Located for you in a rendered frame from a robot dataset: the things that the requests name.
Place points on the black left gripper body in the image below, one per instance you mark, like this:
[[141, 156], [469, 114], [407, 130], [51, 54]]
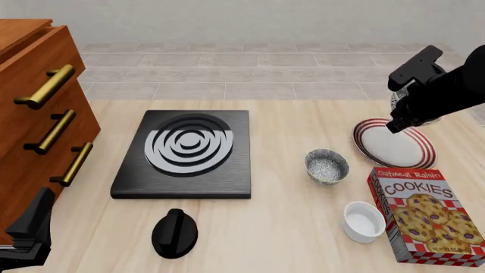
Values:
[[22, 254]]

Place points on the flat black stove plate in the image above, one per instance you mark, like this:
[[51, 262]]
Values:
[[132, 176]]

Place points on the wooden cabinet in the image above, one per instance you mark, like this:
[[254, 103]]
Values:
[[15, 34]]

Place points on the small white ramekin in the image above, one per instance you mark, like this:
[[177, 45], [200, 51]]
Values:
[[363, 222]]

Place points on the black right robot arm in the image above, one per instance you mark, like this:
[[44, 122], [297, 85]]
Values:
[[462, 85]]

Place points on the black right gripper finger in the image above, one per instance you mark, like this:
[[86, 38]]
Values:
[[399, 123]]

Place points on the round black stove knob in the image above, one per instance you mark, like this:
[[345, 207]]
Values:
[[174, 236]]

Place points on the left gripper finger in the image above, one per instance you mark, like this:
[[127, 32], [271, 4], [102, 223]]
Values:
[[28, 219], [47, 216]]

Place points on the oatmeal raisin cookies box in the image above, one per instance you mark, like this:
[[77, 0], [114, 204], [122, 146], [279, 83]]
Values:
[[428, 216]]

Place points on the white plate with red rings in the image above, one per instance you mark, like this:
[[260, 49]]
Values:
[[394, 148]]

